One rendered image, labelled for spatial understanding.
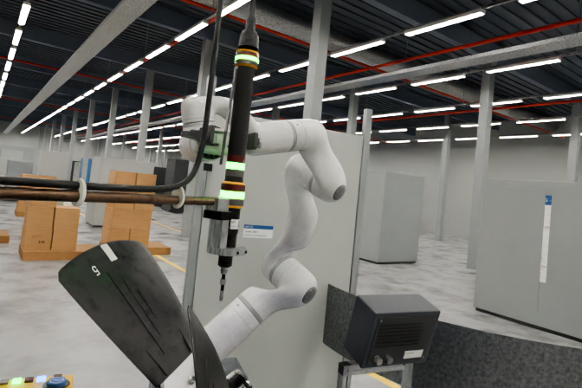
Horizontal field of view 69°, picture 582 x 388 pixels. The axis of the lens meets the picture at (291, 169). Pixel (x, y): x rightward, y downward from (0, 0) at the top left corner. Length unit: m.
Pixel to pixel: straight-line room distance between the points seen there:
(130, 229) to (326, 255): 6.43
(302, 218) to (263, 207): 1.37
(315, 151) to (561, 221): 5.78
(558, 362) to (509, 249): 4.61
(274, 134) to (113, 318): 0.61
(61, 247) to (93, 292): 7.63
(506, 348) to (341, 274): 1.13
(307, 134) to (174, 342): 0.67
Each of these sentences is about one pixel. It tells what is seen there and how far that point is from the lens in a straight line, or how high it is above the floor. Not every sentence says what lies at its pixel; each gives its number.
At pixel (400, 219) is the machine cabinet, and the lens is 11.01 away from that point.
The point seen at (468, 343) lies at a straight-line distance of 2.53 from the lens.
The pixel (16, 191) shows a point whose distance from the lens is 0.52.
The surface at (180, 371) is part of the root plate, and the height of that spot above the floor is 1.26.
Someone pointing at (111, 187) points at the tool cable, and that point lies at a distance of 0.59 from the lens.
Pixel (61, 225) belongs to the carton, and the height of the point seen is 0.57.
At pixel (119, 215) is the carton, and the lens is 8.86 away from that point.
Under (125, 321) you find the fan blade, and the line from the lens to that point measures 0.72.
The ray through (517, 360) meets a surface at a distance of 2.55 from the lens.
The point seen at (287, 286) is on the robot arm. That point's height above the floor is 1.25.
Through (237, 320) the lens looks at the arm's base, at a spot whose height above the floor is 1.13.
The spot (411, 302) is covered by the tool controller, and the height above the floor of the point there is 1.24.
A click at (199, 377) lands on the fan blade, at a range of 0.45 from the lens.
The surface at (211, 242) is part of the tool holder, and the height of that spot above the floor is 1.46.
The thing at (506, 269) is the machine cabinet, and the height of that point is 0.72.
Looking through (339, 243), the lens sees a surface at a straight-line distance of 3.02.
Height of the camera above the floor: 1.57
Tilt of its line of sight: 3 degrees up
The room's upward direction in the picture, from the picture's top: 6 degrees clockwise
